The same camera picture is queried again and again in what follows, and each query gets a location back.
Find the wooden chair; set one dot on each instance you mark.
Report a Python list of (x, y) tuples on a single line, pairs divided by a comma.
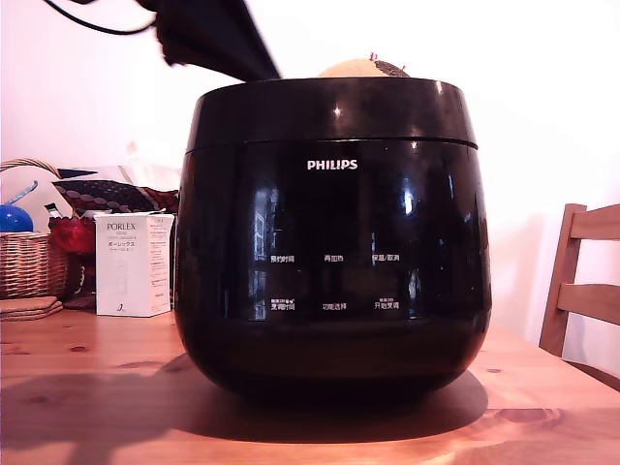
[(590, 296)]

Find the black rice cooker lid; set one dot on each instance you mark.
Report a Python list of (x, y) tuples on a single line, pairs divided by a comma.
[(329, 111)]

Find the wicker basket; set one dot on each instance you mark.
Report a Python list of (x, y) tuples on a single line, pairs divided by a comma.
[(26, 265)]

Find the red glass bowl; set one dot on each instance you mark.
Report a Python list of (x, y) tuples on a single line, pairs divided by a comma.
[(71, 233)]

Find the black Philips rice cooker body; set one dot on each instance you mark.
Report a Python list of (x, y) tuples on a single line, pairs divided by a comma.
[(334, 218)]

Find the white paper bag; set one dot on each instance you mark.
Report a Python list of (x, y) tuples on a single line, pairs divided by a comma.
[(155, 169)]

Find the blue ribbon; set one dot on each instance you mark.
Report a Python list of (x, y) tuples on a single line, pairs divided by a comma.
[(21, 192)]

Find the white Porlex box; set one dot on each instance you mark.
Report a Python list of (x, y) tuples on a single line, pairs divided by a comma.
[(123, 261)]

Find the stack of cork coasters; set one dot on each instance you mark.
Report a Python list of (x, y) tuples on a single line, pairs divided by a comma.
[(29, 310)]

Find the blue ball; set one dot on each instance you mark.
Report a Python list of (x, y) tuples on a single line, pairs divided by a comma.
[(13, 219)]

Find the cork globe on metal stand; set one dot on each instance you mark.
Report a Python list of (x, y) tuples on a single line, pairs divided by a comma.
[(353, 69)]

